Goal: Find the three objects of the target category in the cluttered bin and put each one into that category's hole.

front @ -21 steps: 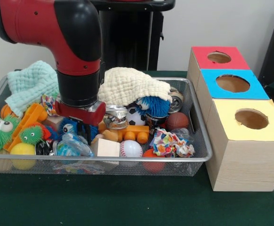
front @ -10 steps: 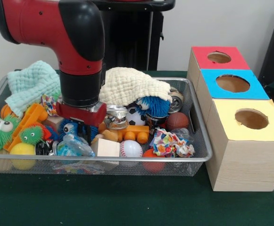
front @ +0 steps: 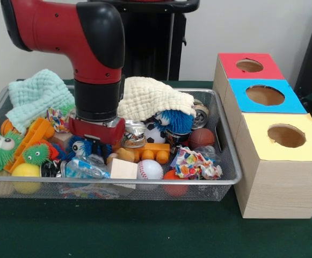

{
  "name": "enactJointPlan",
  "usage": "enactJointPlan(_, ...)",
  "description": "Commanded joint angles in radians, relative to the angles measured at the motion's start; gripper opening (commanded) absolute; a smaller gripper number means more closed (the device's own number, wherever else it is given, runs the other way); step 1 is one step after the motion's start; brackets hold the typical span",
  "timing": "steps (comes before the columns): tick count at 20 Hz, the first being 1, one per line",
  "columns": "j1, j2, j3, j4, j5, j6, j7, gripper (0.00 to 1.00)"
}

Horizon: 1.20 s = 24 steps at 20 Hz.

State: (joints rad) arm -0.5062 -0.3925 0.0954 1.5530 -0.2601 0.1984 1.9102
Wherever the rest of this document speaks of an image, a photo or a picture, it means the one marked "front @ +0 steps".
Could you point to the crumpled colourful paper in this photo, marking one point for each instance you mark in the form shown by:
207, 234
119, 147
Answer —
190, 164
56, 119

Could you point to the wooden box with three holes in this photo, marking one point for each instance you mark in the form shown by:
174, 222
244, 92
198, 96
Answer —
279, 188

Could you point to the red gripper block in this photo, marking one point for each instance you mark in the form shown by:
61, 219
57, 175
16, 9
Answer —
99, 133

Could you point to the white baseball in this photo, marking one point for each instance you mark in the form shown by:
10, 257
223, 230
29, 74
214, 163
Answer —
149, 170

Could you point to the mint green cloth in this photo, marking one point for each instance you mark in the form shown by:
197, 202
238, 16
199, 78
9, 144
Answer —
35, 94

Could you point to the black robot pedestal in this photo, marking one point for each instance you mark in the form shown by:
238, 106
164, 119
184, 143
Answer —
155, 40

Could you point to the cream waffle cloth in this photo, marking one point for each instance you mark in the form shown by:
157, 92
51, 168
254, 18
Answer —
155, 99

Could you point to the shallow mesh bin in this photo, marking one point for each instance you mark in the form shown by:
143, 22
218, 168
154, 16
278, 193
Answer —
172, 190

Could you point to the plain wooden cube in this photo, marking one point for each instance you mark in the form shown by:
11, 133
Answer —
123, 169

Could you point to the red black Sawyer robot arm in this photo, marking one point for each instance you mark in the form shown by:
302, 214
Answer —
91, 53

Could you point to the clear blue plastic bag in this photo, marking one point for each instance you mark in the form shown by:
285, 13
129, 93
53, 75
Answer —
86, 168

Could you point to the small orange basketball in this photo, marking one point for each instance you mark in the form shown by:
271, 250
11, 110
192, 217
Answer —
6, 127

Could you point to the yellow ball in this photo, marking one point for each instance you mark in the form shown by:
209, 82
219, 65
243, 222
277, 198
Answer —
25, 170

